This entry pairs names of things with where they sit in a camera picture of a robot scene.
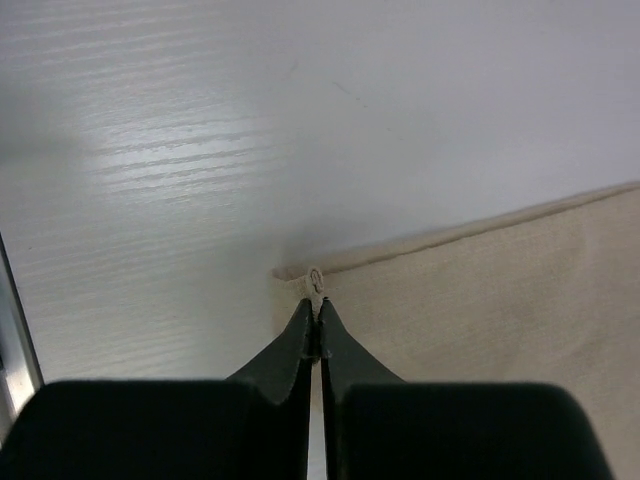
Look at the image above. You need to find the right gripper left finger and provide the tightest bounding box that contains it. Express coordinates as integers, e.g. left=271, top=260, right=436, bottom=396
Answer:
left=1, top=301, right=313, bottom=479

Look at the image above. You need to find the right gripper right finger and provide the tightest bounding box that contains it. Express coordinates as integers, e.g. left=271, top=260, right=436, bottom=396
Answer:
left=319, top=301, right=613, bottom=479

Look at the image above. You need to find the beige cloth napkin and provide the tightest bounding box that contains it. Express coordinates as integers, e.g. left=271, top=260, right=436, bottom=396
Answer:
left=270, top=183, right=639, bottom=479

